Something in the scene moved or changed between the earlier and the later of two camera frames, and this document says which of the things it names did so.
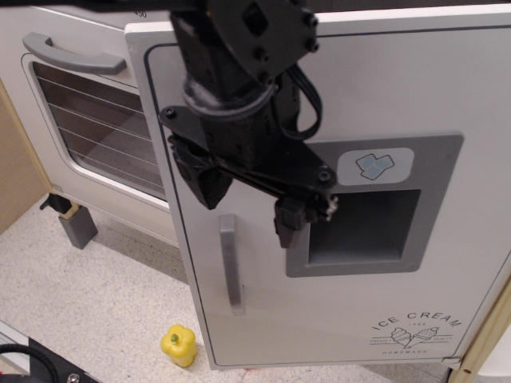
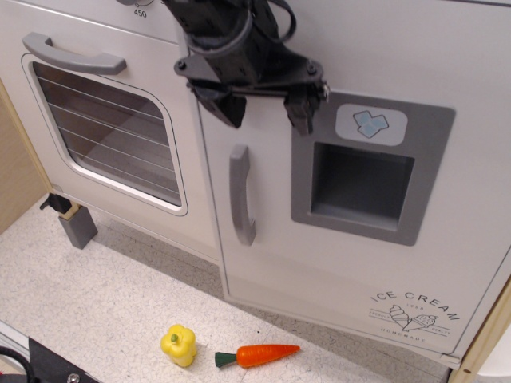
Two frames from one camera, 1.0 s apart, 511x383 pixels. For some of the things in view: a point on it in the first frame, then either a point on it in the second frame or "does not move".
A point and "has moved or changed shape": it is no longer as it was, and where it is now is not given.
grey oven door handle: [43, 45] does not move
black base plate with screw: [67, 372] does not move
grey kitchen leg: [80, 229] does not move
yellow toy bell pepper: [179, 343] does not move
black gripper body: [265, 151] → [233, 49]
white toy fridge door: [402, 272] has moved or changed shape
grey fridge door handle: [231, 235] → [239, 156]
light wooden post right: [486, 339] does not move
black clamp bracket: [58, 203] does not move
